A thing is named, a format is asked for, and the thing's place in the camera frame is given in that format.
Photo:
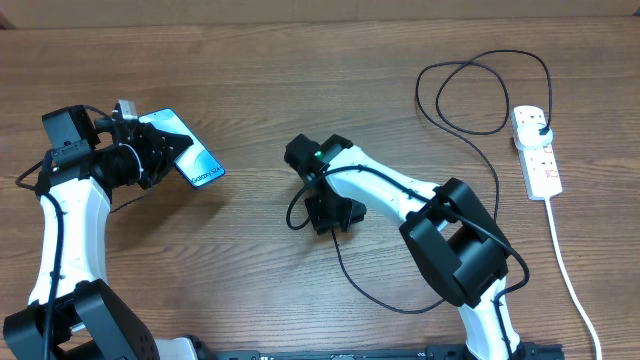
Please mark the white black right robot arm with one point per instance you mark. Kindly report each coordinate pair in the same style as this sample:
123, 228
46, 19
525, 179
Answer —
456, 244

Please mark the white power strip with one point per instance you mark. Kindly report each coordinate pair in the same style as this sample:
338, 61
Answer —
539, 166

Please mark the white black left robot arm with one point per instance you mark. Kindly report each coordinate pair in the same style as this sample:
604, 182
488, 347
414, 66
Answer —
72, 312

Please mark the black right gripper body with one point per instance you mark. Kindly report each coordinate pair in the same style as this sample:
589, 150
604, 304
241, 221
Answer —
335, 210

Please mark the white charger plug adapter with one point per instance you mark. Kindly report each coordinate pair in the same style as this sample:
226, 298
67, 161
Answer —
531, 136

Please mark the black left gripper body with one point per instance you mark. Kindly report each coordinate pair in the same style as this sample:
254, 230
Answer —
142, 157

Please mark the Samsung Galaxy smartphone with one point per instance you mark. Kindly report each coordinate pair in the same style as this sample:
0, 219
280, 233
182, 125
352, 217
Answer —
197, 164

